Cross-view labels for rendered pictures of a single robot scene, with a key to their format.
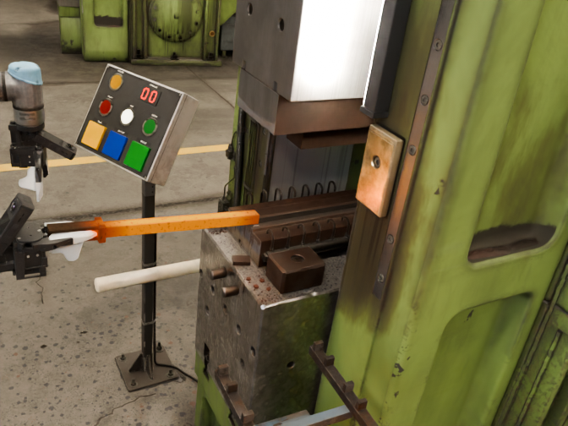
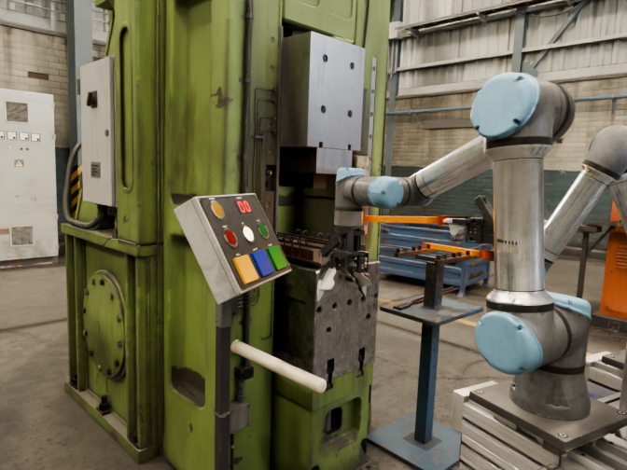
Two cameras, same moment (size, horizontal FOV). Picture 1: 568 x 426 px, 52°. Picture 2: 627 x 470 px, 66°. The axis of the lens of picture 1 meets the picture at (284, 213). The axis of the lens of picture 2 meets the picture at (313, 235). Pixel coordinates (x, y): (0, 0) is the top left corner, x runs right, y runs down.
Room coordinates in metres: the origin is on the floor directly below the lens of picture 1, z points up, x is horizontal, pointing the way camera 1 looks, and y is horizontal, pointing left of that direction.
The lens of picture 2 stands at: (1.79, 1.91, 1.27)
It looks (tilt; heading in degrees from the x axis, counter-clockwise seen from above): 7 degrees down; 257
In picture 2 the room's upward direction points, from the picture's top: 2 degrees clockwise
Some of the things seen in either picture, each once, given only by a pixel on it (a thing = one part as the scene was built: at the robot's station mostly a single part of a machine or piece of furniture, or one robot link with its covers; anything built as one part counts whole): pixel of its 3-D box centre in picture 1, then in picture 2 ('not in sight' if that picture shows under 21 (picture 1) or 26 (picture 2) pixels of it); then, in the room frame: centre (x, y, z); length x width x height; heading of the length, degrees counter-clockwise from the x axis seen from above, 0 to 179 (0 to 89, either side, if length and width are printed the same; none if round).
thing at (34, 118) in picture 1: (29, 115); (349, 219); (1.42, 0.69, 1.15); 0.08 x 0.08 x 0.05
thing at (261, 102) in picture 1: (332, 95); (298, 160); (1.42, -0.08, 1.32); 0.42 x 0.20 x 0.10; 122
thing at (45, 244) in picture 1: (47, 242); not in sight; (0.90, 0.43, 1.13); 0.09 x 0.05 x 0.02; 119
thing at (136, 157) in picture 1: (138, 156); (275, 258); (1.57, 0.45, 1.01); 0.07 x 0.05 x 0.07; 57
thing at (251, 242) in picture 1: (311, 221); (295, 246); (1.42, -0.08, 0.96); 0.42 x 0.20 x 0.09; 122
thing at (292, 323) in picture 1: (311, 308); (300, 305); (1.37, -0.12, 0.69); 0.56 x 0.38 x 0.45; 122
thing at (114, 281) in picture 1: (164, 272); (276, 365); (1.55, 0.36, 0.62); 0.44 x 0.05 x 0.05; 122
